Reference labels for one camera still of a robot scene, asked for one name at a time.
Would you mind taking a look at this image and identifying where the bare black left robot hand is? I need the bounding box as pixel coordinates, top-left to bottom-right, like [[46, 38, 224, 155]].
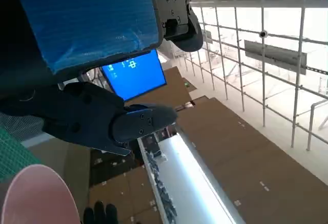
[[0, 0, 204, 157]]

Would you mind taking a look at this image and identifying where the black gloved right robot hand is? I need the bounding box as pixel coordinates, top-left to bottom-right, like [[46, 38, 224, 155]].
[[83, 200, 119, 224]]

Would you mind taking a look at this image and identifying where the pink bowl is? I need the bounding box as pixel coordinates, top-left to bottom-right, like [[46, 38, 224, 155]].
[[0, 164, 81, 224]]

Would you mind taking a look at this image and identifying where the blue-screen computer monitor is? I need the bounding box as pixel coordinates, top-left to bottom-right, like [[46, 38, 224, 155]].
[[101, 49, 168, 101]]

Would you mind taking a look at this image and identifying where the green cutting mat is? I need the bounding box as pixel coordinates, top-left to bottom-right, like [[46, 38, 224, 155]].
[[0, 124, 43, 184]]

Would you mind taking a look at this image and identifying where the grey panel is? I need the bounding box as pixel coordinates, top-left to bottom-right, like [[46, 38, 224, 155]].
[[244, 40, 308, 75]]

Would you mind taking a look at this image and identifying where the white pipe frame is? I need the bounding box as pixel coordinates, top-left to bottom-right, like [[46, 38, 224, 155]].
[[153, 0, 328, 152]]

